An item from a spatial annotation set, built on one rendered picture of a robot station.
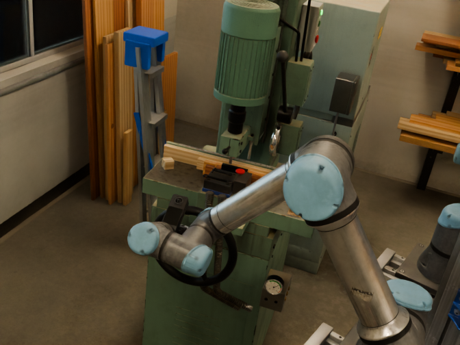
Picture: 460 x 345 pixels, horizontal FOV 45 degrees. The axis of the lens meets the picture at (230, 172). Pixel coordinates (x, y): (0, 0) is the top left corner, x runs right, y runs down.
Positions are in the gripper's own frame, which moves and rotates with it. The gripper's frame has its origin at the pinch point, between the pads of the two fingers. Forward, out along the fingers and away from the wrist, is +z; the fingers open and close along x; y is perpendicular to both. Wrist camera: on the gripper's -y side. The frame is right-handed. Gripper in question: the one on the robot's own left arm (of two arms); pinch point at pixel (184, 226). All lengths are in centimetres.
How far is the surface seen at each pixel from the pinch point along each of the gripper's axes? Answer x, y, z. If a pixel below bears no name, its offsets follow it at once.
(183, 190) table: -9.4, -9.6, 22.2
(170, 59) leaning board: -85, -85, 180
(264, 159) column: 10, -28, 51
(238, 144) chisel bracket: 4.4, -29.1, 24.2
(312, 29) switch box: 18, -75, 34
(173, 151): -20.6, -22.0, 35.3
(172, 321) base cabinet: -9, 41, 51
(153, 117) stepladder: -56, -39, 101
